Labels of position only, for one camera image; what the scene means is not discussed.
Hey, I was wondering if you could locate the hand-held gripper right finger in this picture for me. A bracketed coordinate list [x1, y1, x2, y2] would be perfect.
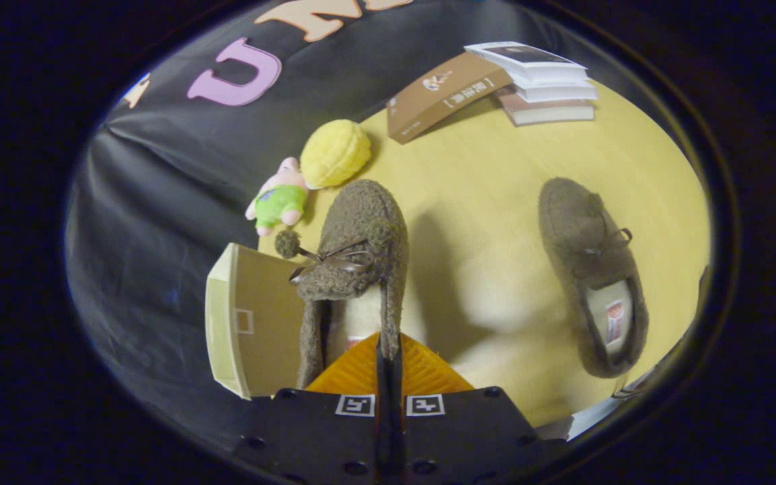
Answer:
[391, 332, 550, 485]

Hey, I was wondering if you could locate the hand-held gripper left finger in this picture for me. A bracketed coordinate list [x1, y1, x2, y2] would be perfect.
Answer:
[233, 331, 389, 485]

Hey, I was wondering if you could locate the beige storage box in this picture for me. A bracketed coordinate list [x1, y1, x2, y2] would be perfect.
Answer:
[204, 242, 308, 401]

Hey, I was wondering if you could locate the brown fuzzy shoe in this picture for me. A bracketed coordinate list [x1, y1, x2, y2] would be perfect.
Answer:
[538, 176, 650, 379]
[273, 179, 410, 391]

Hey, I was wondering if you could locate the pink and green plush toy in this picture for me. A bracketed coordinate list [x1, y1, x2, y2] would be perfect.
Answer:
[245, 157, 309, 236]

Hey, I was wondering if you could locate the yellow plush bread toy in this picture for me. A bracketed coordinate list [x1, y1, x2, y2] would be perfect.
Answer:
[300, 119, 373, 190]

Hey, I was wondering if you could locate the black backdrop cloth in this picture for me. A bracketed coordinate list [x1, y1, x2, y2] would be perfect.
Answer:
[65, 0, 564, 452]

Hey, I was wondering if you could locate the mauve cover book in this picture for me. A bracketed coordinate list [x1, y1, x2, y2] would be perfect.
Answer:
[496, 91, 596, 127]

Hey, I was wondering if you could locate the brown cover book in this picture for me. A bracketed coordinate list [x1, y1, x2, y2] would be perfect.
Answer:
[387, 52, 515, 145]

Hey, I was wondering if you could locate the white book with portrait cover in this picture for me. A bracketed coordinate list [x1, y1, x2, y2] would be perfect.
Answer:
[463, 42, 589, 85]

